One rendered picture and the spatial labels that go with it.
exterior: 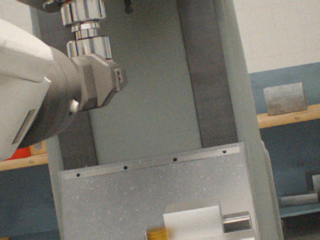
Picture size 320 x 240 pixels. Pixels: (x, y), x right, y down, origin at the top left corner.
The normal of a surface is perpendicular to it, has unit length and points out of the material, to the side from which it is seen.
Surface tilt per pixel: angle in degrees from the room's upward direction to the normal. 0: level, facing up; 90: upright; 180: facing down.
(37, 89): 131
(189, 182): 63
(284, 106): 90
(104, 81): 91
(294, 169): 90
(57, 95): 98
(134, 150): 90
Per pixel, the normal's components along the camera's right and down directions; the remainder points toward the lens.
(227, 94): -0.08, 0.07
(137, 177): -0.15, -0.38
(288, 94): -0.29, 0.10
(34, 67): 0.76, 0.52
